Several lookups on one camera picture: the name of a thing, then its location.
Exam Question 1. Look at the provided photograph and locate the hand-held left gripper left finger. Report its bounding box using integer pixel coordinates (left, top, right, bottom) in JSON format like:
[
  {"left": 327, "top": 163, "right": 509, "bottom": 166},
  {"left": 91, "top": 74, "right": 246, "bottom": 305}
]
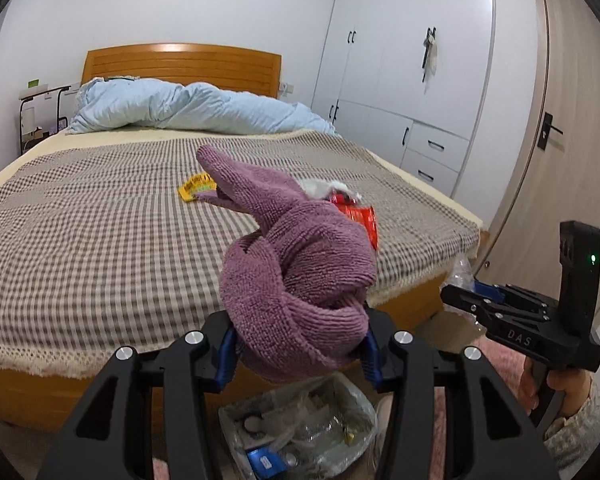
[{"left": 37, "top": 310, "right": 238, "bottom": 480}]

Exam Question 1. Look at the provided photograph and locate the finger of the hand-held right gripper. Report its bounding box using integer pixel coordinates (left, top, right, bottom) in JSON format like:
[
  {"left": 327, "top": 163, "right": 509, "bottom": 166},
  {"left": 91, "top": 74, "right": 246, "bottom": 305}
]
[
  {"left": 440, "top": 285, "right": 551, "bottom": 333},
  {"left": 472, "top": 281, "right": 561, "bottom": 315}
]

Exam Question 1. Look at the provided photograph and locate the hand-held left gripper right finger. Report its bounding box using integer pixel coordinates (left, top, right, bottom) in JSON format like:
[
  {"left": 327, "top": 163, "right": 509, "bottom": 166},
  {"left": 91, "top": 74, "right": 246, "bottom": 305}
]
[{"left": 357, "top": 307, "right": 558, "bottom": 480}]

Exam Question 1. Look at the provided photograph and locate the translucent white plastic bag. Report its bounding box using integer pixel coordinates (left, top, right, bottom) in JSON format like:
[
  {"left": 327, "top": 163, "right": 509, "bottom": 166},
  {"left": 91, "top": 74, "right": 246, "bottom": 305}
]
[{"left": 447, "top": 254, "right": 488, "bottom": 333}]

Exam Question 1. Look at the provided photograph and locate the bin with floral liner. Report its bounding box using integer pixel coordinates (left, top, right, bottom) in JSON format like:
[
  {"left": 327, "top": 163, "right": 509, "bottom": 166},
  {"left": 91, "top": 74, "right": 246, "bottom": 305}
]
[{"left": 217, "top": 371, "right": 378, "bottom": 480}]

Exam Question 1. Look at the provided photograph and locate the blue carton box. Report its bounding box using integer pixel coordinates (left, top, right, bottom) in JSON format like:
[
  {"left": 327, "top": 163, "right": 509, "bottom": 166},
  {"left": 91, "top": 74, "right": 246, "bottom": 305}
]
[{"left": 245, "top": 446, "right": 288, "bottom": 479}]

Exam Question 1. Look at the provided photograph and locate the purple towel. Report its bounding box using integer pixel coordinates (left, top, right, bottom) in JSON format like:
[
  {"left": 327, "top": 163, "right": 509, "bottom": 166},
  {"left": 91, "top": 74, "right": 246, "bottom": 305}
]
[{"left": 196, "top": 144, "right": 378, "bottom": 386}]

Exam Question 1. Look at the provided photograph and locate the red snack bag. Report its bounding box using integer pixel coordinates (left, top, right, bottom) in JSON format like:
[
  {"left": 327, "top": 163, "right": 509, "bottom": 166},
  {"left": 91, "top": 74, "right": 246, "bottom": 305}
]
[{"left": 327, "top": 191, "right": 381, "bottom": 251}]

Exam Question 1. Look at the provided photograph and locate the yellow snack packet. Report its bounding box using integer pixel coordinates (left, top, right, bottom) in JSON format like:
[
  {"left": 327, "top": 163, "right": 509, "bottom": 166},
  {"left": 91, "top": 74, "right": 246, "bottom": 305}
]
[{"left": 178, "top": 173, "right": 217, "bottom": 204}]

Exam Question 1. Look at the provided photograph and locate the person's right forearm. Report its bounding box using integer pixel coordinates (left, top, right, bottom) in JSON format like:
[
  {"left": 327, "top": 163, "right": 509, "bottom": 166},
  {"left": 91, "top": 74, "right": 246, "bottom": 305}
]
[{"left": 542, "top": 377, "right": 600, "bottom": 473}]

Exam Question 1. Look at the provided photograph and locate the person's right hand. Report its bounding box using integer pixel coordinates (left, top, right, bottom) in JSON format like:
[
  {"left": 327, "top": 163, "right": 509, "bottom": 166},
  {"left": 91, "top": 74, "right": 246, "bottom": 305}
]
[{"left": 517, "top": 360, "right": 593, "bottom": 418}]

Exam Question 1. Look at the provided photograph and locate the wooden bed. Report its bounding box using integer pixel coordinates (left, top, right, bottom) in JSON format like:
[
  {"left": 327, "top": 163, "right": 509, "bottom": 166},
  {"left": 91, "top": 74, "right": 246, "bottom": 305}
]
[{"left": 0, "top": 42, "right": 491, "bottom": 431}]

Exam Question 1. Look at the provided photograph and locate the beige wooden door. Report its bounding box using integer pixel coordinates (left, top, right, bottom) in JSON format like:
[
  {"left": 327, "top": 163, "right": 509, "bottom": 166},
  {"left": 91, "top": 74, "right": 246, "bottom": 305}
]
[{"left": 480, "top": 0, "right": 600, "bottom": 321}]

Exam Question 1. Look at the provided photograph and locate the hanging pale pouch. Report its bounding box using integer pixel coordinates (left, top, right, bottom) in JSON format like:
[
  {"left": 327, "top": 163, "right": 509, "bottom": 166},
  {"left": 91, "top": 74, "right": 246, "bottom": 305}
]
[{"left": 421, "top": 26, "right": 442, "bottom": 83}]

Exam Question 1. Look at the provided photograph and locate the white wardrobe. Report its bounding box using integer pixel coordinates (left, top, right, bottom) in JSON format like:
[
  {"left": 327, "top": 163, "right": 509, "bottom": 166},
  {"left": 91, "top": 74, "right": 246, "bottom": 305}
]
[{"left": 310, "top": 0, "right": 496, "bottom": 201}]

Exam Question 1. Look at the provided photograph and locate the light blue duvet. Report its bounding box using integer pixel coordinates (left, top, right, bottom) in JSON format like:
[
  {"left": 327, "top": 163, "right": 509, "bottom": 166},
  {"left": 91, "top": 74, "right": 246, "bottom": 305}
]
[{"left": 66, "top": 77, "right": 343, "bottom": 136}]

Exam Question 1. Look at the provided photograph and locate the black door handle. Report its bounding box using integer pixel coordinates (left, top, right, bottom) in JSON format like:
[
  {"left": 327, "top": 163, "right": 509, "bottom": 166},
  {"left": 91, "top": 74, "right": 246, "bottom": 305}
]
[{"left": 536, "top": 112, "right": 564, "bottom": 151}]

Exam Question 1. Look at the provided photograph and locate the black frame side table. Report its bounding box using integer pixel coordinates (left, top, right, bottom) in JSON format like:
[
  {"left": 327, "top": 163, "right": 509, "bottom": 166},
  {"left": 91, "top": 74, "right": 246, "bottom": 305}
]
[{"left": 19, "top": 82, "right": 81, "bottom": 153}]

